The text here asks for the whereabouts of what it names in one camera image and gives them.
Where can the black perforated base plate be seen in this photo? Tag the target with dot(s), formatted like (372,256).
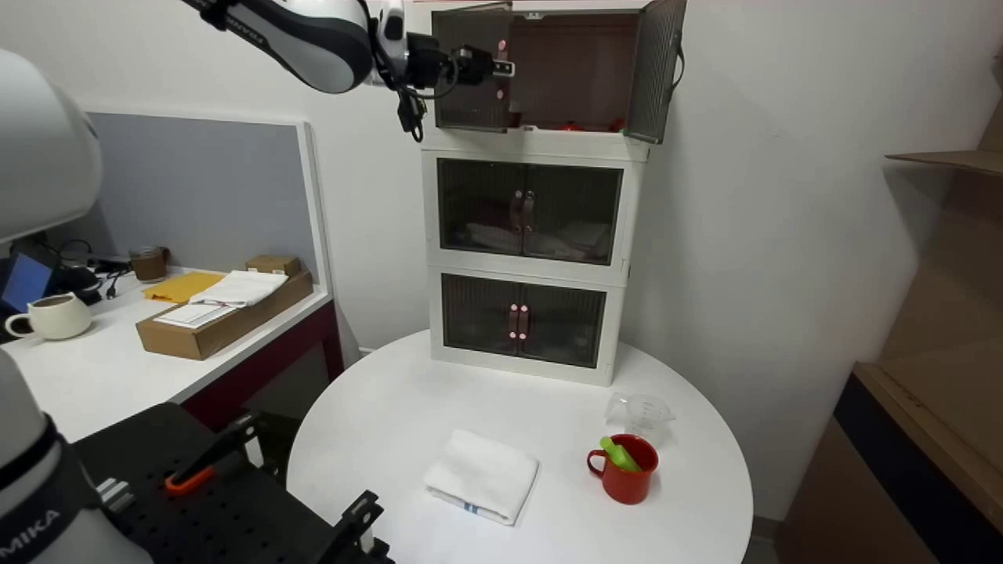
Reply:
(237,521)

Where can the white paper sheet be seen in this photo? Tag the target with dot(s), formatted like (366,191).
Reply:
(243,288)

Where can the white three-tier storage cabinet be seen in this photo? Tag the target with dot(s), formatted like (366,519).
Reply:
(535,147)

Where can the red cup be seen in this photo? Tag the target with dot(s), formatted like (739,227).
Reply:
(629,483)

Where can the clear plastic cup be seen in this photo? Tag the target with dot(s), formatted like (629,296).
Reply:
(644,411)

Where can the small brown object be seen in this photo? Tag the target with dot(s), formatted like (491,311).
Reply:
(152,263)

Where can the white folded cloth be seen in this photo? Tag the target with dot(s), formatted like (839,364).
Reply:
(485,475)

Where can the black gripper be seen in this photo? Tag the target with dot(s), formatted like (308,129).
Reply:
(442,65)

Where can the white desk with maroon front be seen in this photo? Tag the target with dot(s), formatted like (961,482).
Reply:
(95,370)

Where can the yellow envelope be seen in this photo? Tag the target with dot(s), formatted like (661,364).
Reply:
(180,288)

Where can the white framed grey partition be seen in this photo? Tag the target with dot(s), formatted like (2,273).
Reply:
(207,191)

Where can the yellow-green toy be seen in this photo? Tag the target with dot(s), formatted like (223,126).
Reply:
(615,453)

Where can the dark tablet screen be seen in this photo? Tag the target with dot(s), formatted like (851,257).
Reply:
(22,284)

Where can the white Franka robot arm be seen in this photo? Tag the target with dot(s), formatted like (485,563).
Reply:
(316,43)

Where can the large plain cardboard box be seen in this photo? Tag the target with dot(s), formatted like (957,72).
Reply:
(957,284)

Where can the open flat cardboard box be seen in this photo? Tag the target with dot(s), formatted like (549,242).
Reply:
(223,319)

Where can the smoky translucent cabinet door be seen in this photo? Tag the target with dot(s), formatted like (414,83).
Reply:
(574,216)
(465,105)
(563,331)
(480,207)
(478,315)
(654,66)

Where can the white ceramic mug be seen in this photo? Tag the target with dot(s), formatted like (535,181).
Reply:
(58,315)

